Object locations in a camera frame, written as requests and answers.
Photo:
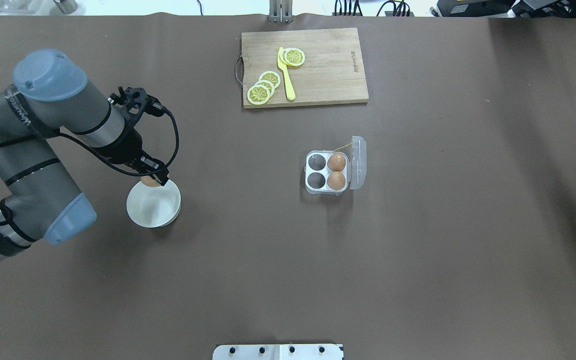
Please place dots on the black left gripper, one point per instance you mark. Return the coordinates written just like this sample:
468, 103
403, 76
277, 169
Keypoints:
127, 146

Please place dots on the brown egg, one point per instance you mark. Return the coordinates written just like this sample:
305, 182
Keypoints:
336, 181
149, 181
337, 162

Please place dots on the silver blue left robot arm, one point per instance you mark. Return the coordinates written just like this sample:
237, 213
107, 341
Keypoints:
52, 97

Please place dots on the clear plastic egg box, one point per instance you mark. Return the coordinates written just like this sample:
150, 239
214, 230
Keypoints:
316, 171

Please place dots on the brown egg in box front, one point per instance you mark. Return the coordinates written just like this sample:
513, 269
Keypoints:
336, 181

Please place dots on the white bowl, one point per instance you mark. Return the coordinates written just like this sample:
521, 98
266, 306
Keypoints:
153, 207

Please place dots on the lemon slice front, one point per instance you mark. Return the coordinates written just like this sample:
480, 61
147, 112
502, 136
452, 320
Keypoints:
260, 93

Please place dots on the lemon slice middle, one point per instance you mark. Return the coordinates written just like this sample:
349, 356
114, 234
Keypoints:
272, 77

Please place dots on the yellow plastic knife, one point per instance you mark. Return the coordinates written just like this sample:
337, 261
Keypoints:
288, 86

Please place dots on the lemon slice near knife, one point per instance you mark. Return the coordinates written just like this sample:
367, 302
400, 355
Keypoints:
293, 57

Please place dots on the silver metal cylinder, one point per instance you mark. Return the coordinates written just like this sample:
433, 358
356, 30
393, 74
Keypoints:
66, 7

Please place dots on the wooden cutting board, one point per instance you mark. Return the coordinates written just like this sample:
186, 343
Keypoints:
333, 71

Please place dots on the white mounting plate bottom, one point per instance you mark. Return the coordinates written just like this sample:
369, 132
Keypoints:
287, 351

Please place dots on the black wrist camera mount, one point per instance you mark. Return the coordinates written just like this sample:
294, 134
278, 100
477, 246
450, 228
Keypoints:
132, 103

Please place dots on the aluminium frame post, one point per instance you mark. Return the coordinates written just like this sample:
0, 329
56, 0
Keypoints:
281, 11

